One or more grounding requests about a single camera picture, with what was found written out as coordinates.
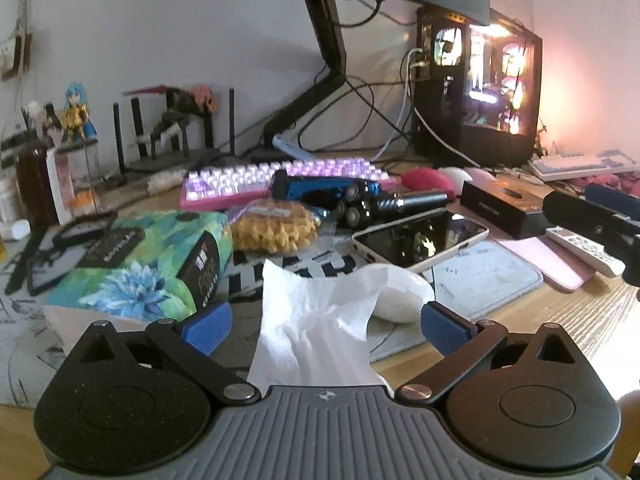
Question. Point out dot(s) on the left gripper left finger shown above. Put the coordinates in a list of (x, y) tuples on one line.
[(189, 343)]

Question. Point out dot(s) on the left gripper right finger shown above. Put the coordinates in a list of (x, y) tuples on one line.
[(466, 347)]

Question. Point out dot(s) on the white paper tissue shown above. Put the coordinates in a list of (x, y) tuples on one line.
[(314, 331)]

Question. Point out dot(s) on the white remote control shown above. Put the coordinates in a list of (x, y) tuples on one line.
[(589, 252)]

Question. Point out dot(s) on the white blue keyboard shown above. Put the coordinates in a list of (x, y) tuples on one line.
[(565, 167)]

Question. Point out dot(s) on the pink notebook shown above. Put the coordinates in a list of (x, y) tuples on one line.
[(561, 269)]

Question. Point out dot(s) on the floral tissue pack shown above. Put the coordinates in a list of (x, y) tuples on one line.
[(150, 265)]

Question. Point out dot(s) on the black charger box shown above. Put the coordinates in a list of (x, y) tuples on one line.
[(509, 208)]

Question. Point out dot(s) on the pale pink computer mouse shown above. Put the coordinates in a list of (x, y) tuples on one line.
[(480, 175)]

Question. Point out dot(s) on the packaged yellow waffle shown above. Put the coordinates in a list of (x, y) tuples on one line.
[(274, 226)]

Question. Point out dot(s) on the black flashlight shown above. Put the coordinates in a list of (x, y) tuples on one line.
[(388, 206)]

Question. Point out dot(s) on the white computer mouse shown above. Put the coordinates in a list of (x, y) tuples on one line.
[(456, 176)]

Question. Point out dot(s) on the pink mechanical keyboard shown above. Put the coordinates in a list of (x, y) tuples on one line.
[(222, 188)]

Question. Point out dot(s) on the magenta computer mouse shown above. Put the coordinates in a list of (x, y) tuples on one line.
[(428, 179)]

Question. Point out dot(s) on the blue electric shaver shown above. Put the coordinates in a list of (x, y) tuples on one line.
[(344, 197)]

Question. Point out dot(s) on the black rgb computer tower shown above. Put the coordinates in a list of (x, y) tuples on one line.
[(475, 89)]

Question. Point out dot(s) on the black wifi router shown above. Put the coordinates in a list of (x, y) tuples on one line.
[(169, 151)]

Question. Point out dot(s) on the brown glass bottle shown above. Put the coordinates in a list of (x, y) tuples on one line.
[(34, 184)]

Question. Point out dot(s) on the blue haired gold figurine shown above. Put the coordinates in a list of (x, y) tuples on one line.
[(76, 121)]

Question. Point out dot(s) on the pink haired dark figurine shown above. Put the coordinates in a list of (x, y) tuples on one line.
[(198, 101)]

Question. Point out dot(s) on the grey wireless charging pad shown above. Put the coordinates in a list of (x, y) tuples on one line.
[(473, 283)]

